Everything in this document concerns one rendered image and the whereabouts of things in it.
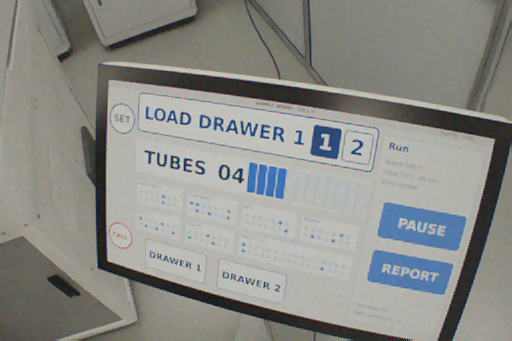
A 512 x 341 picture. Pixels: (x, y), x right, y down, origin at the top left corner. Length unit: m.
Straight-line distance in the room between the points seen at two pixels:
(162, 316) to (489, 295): 1.22
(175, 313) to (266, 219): 1.17
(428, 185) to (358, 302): 0.17
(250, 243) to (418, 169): 0.22
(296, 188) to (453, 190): 0.18
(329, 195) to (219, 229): 0.15
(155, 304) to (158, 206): 1.14
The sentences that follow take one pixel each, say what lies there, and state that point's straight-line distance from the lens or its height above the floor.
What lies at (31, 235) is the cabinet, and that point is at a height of 0.76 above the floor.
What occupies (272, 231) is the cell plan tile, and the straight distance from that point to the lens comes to 0.54.
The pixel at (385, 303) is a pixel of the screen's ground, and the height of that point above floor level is 1.01.
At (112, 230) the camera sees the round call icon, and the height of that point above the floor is 1.02.
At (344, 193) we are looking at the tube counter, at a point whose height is 1.11.
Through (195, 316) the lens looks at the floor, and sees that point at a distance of 1.66.
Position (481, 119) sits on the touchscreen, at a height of 1.20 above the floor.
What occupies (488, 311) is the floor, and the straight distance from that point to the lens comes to 1.74.
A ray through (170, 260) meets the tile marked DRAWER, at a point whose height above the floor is 1.00.
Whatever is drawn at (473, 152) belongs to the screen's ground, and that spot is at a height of 1.17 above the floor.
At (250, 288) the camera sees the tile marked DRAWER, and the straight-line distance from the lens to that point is 0.59.
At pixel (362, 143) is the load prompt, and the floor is 1.16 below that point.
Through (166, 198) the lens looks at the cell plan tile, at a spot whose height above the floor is 1.07.
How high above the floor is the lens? 1.55
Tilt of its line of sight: 52 degrees down
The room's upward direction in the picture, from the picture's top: 11 degrees counter-clockwise
